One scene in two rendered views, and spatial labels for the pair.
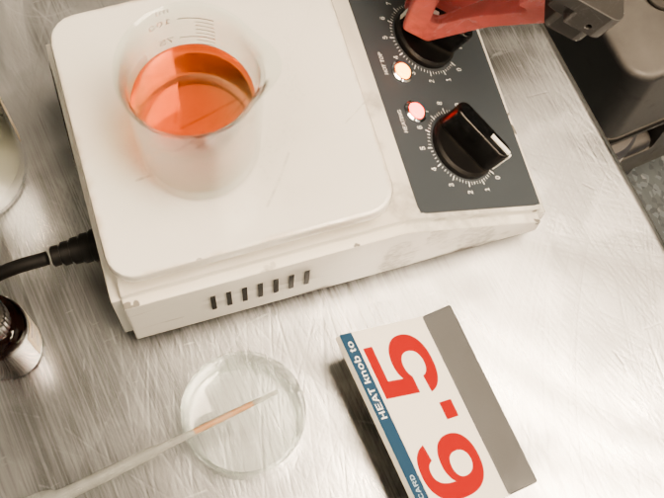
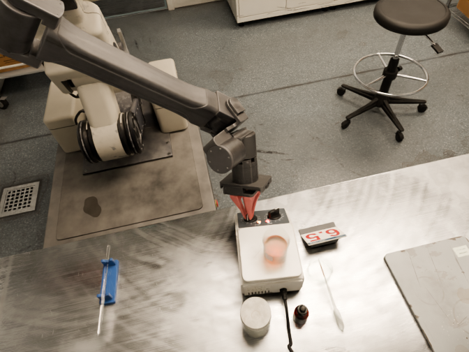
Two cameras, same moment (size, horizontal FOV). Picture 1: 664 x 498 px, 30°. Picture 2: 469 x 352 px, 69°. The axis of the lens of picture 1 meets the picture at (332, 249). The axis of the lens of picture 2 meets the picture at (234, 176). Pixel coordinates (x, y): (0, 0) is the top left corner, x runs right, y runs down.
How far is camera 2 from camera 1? 0.41 m
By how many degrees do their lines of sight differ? 33
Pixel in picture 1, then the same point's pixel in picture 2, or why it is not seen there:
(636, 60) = not seen: hidden behind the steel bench
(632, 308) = (301, 200)
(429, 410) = (321, 235)
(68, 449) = (323, 307)
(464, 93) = (262, 214)
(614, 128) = not seen: hidden behind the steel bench
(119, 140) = (272, 269)
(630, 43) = not seen: hidden behind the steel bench
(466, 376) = (313, 229)
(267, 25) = (251, 239)
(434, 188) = (283, 220)
